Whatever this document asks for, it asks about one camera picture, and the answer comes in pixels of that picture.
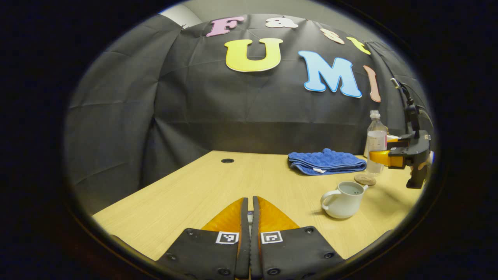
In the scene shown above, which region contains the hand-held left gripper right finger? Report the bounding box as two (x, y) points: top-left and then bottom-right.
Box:
(250, 196), (345, 280)

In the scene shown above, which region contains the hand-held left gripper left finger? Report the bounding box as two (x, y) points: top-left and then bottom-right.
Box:
(156, 198), (250, 280)

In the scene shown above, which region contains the clear plastic water bottle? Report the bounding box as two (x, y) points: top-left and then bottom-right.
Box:
(366, 110), (389, 175)

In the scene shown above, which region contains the round wooden coaster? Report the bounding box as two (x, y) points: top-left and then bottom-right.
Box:
(354, 173), (377, 186)

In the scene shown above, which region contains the white ceramic teacup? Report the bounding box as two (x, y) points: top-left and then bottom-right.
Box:
(320, 181), (369, 219)

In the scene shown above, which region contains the blue folded towel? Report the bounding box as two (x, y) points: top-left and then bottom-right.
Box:
(288, 148), (367, 176)

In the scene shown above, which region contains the black backdrop cloth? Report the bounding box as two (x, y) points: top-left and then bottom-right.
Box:
(64, 14), (434, 214)

